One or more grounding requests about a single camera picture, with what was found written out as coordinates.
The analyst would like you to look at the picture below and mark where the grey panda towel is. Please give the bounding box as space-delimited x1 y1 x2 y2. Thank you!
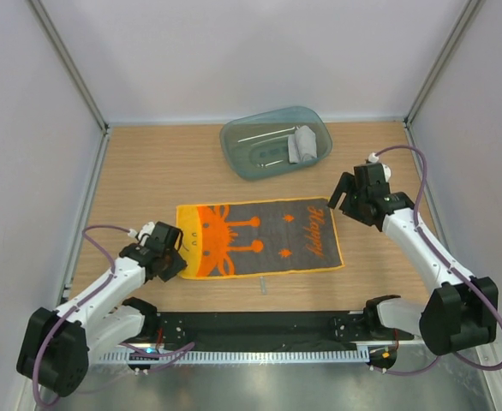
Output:
287 125 317 164

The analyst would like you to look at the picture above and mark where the orange grey towel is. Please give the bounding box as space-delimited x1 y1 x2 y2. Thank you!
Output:
176 197 344 280

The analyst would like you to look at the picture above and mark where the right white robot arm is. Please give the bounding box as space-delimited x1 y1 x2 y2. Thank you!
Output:
328 161 499 355

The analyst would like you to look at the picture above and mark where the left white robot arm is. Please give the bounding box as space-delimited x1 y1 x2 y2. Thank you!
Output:
16 222 187 408

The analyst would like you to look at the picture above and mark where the teal plastic basin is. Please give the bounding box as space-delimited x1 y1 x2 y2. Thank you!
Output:
219 106 333 181

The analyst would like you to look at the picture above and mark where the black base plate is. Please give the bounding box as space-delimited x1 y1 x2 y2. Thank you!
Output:
117 310 415 353

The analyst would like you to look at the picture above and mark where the slotted cable duct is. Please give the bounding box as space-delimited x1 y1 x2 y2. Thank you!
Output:
97 347 369 366

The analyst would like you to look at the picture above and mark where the aluminium frame rail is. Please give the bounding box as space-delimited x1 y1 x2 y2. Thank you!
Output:
344 312 499 348

